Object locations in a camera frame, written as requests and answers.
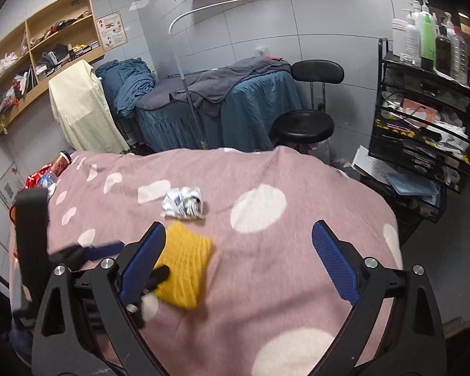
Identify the grey towel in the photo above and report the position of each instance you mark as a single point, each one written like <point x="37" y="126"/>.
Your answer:
<point x="227" y="78"/>

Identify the black metal cart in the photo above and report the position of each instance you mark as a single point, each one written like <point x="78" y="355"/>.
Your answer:
<point x="415" y="86"/>

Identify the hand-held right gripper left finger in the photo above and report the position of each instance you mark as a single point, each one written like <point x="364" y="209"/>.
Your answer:
<point x="141" y="268"/>

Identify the clear plastic bottle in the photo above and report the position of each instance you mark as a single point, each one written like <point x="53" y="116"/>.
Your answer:
<point x="460" y="56"/>

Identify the pink dotted blanket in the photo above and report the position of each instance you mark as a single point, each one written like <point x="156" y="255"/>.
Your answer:
<point x="258" y="274"/>

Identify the white wall notice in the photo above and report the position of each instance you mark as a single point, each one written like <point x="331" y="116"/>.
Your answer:
<point x="8" y="188"/>

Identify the black stool with backrest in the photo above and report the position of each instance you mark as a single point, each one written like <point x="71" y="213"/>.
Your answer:
<point x="301" y="125"/>

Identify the small white bottle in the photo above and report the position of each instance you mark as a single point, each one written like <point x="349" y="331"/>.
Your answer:
<point x="397" y="37"/>

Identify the yellow knitted pad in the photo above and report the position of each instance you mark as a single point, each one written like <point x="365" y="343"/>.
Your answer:
<point x="188" y="258"/>

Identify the wooden shelving unit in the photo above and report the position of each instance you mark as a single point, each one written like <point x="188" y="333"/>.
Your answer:
<point x="95" y="23"/>

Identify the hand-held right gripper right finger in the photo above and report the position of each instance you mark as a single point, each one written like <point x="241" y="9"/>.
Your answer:
<point x="335" y="262"/>

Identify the massage bed with blue cover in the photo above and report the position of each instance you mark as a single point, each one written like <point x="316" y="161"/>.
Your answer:
<point x="250" y="113"/>

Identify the wall poster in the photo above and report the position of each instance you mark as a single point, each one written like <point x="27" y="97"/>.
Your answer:
<point x="111" y="31"/>

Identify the small white container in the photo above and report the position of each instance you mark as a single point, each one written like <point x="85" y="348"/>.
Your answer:
<point x="261" y="51"/>

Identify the green pump bottle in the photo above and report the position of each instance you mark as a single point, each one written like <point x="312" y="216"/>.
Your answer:
<point x="427" y="37"/>

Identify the bottle with red cap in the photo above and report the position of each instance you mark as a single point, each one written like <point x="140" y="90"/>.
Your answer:
<point x="60" y="162"/>

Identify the dark pump bottle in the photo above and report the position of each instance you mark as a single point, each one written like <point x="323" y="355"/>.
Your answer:
<point x="442" y="53"/>

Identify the crumpled white wrapper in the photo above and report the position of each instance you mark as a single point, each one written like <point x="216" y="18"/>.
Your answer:
<point x="182" y="201"/>

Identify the cream cloth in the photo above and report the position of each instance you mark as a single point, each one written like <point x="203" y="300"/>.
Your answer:
<point x="82" y="109"/>

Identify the white pump bottle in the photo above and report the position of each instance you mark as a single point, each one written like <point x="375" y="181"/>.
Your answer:
<point x="411" y="39"/>

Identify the white paper box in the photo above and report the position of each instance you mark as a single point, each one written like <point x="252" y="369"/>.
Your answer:
<point x="370" y="164"/>

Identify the red plastic bag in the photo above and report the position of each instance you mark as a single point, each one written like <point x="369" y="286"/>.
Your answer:
<point x="33" y="180"/>

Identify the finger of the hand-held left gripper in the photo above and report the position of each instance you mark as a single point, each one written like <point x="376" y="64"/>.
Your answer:
<point x="105" y="250"/>
<point x="159" y="274"/>

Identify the blue cloth pile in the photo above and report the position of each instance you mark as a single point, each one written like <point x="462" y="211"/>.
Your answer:
<point x="129" y="82"/>

